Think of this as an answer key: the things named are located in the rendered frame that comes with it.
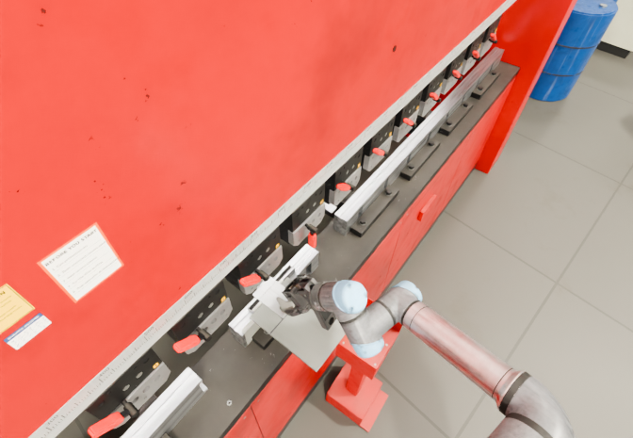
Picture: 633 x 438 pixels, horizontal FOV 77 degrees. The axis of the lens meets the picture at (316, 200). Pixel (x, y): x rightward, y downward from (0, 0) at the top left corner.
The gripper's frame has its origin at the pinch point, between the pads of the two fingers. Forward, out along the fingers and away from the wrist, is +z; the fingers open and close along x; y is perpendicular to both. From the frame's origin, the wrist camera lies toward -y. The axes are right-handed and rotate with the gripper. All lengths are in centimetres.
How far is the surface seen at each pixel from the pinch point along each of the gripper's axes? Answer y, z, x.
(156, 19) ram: 62, -65, 14
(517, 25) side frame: 9, 0, -214
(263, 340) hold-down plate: -6.6, 12.4, 10.7
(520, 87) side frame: -26, 16, -214
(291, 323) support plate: -5.4, 1.0, 3.8
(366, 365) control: -38.0, 4.6, -8.3
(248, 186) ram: 37, -36, 4
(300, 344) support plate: -10.2, -3.0, 7.0
